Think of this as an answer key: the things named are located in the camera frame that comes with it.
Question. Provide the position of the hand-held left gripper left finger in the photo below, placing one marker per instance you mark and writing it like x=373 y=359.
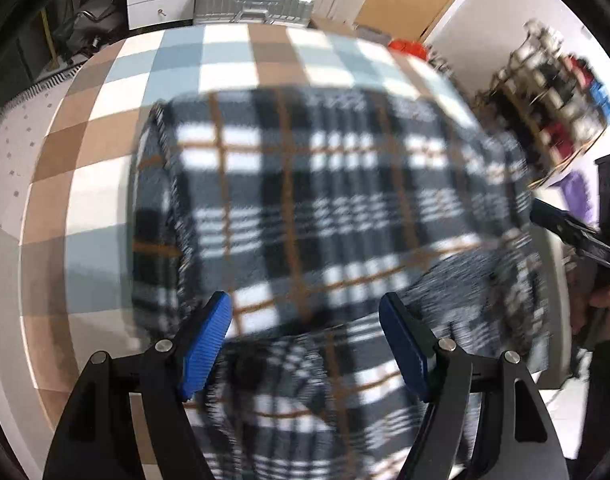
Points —
x=207 y=345

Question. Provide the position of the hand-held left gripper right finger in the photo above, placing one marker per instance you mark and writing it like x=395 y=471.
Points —
x=402 y=345

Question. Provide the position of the plaid knit cardigan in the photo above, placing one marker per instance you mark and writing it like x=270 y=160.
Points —
x=310 y=200

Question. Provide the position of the grey box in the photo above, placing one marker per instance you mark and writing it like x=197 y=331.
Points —
x=555 y=300

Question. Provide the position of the purple bag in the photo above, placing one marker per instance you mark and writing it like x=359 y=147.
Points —
x=580 y=197

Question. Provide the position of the wooden shoe rack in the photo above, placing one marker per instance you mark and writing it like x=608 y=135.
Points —
x=587 y=149

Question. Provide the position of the checkered bed sheet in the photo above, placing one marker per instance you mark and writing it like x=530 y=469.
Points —
x=110 y=125

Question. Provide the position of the orange plastic bag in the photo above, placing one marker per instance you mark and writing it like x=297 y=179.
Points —
x=410 y=49

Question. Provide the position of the white dotted rug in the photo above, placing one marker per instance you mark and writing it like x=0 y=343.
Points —
x=20 y=160

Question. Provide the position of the flat brown cardboard box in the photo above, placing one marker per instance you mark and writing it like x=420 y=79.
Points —
x=335 y=26

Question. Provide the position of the silver aluminium suitcase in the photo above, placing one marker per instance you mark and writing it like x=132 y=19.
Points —
x=255 y=7

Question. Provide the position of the black duffel bag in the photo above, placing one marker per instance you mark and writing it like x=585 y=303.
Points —
x=87 y=25

